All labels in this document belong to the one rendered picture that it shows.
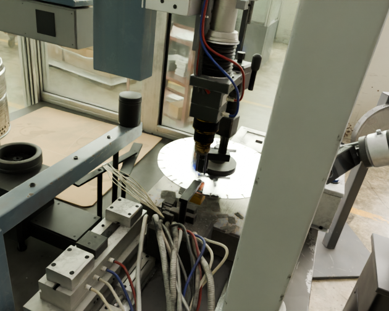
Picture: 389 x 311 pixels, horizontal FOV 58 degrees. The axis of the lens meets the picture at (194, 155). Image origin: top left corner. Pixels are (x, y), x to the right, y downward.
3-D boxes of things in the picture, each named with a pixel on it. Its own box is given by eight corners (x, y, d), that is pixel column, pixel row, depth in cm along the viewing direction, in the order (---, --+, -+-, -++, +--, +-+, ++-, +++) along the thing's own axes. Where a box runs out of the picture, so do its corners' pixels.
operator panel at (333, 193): (303, 181, 137) (314, 147, 130) (332, 190, 134) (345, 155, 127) (293, 221, 114) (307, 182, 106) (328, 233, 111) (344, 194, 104)
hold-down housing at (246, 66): (221, 129, 90) (236, 48, 80) (238, 135, 88) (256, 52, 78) (211, 136, 85) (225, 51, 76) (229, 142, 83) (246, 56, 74)
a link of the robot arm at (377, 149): (394, 169, 74) (383, 132, 72) (370, 173, 76) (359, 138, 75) (397, 157, 79) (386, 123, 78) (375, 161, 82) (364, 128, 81)
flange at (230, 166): (223, 152, 106) (225, 144, 104) (243, 171, 97) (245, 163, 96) (190, 155, 101) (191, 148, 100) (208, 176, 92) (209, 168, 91)
